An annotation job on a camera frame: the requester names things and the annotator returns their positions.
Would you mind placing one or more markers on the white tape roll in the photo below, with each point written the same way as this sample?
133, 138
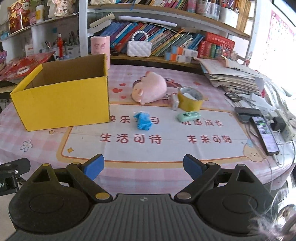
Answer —
23, 70

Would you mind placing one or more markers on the yellow cardboard box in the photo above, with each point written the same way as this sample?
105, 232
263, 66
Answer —
64, 93

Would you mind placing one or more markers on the black smartphone lit screen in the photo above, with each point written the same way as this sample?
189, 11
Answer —
265, 135

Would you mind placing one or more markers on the orange white box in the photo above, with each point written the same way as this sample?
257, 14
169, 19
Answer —
184, 52
177, 58

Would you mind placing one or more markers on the white quilted pearl handbag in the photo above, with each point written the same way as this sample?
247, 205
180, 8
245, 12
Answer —
137, 48

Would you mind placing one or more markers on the wooden bookshelf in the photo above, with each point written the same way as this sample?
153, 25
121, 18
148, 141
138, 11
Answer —
165, 27

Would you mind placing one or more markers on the orange white box lower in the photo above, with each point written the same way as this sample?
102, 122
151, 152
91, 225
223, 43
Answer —
177, 58

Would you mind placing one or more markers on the orange white box upper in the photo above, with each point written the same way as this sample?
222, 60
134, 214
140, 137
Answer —
184, 52

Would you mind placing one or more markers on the yellow tape roll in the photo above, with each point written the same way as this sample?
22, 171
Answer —
190, 99

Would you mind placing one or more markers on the white power strip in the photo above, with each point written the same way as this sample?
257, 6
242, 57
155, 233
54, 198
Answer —
279, 123

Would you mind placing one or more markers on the pink plush pig toy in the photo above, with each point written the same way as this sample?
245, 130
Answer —
152, 87

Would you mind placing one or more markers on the red plastic bag sheet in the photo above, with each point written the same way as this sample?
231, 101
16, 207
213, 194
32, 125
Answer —
10, 71

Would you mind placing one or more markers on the red santa pen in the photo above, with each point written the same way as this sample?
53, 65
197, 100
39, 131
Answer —
60, 46

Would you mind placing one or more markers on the small black phone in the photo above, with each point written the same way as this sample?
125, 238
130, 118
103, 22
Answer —
233, 96

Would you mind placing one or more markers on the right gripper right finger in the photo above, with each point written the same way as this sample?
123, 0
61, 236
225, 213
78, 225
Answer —
203, 176

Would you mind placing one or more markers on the stack of papers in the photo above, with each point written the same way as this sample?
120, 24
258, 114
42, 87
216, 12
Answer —
232, 76

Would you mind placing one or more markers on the red thick book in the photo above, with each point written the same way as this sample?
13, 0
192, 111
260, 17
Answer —
219, 40

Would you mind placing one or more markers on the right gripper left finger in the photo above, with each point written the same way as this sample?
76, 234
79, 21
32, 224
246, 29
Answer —
83, 176

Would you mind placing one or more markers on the pink cylindrical container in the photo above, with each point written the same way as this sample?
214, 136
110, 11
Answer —
101, 45

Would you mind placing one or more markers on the mint green small stapler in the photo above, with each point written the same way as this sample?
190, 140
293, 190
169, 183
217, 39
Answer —
188, 116

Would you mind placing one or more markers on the blue crumpled paper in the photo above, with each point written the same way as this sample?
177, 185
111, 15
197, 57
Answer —
143, 121

